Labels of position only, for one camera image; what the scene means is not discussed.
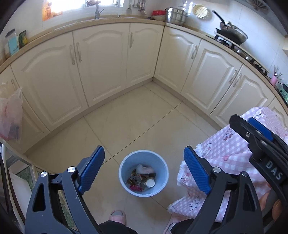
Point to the black frying pan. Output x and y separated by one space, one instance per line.
230 31

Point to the round yellow strainer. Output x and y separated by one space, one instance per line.
200 11

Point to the glass jar on counter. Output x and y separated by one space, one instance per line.
11 43

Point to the pink checkered tablecloth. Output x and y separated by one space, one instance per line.
228 151

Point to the cream kitchen cabinets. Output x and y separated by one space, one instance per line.
72 70

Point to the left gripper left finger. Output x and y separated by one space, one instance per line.
44 213

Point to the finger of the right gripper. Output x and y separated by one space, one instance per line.
245 132
261 128

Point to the light blue trash bin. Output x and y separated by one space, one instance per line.
143 173

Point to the person's right hand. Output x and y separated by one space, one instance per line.
270 202

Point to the stainless steel pot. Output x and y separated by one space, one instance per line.
176 16

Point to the black gas stove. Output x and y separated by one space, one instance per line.
242 52

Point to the hanging plastic bag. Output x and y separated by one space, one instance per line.
11 111

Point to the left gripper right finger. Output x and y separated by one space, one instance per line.
243 213

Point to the kitchen faucet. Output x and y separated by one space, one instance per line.
90 3

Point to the green toaster oven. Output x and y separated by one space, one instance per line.
284 92

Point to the pink slipper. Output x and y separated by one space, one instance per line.
118 216

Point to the pink utensil cup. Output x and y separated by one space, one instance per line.
275 76

